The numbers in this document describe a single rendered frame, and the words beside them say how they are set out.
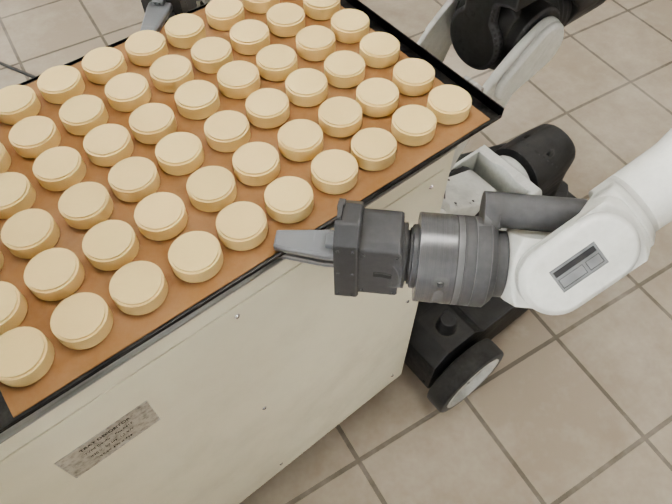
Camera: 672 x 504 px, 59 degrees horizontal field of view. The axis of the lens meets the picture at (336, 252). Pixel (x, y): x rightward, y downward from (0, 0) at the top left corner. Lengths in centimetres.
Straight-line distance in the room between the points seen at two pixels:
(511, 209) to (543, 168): 93
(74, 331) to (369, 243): 27
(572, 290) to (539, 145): 98
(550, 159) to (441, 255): 99
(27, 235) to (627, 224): 55
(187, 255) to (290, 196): 12
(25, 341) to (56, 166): 20
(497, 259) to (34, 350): 41
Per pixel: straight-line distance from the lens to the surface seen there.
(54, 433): 68
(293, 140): 66
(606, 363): 166
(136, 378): 67
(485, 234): 56
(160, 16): 87
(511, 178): 145
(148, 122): 70
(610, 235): 56
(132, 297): 57
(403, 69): 74
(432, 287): 55
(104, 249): 61
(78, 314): 58
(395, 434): 146
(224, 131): 67
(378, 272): 57
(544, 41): 99
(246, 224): 59
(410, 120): 68
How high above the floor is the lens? 139
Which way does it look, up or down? 56 degrees down
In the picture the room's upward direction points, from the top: straight up
